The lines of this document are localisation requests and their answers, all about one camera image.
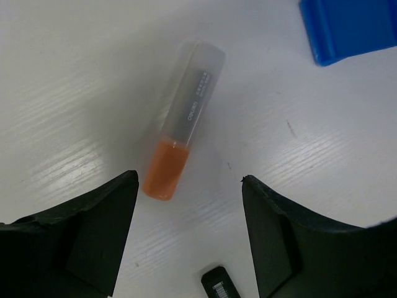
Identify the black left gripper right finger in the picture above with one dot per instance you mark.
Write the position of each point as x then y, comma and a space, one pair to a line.
297, 252

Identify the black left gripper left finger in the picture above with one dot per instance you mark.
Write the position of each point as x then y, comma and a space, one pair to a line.
73, 249

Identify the black purple highlighter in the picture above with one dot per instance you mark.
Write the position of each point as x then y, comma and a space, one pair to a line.
218, 284

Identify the clear orange highlighter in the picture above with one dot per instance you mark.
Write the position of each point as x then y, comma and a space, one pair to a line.
182, 121

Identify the blue plastic sorting tray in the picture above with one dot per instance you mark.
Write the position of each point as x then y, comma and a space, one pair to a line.
338, 30

